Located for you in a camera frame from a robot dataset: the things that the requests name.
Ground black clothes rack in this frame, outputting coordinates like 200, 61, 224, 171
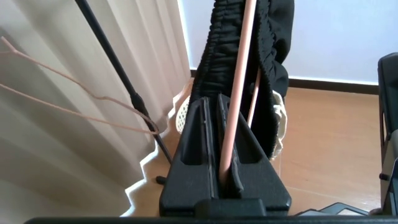
74, 0, 174, 185

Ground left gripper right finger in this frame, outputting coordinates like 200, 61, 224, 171
216, 94, 292, 217

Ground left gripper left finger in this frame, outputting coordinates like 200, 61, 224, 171
159, 96, 216, 217

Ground black knitted garment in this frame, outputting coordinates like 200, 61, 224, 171
188, 0, 295, 160

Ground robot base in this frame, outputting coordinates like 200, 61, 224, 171
294, 52, 398, 218

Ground beige curtain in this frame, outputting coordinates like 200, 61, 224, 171
0, 0, 192, 218

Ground white laundry basket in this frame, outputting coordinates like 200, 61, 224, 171
175, 90, 289, 161

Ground pink clothes hanger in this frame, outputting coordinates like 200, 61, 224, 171
218, 0, 262, 185
0, 36, 160, 136

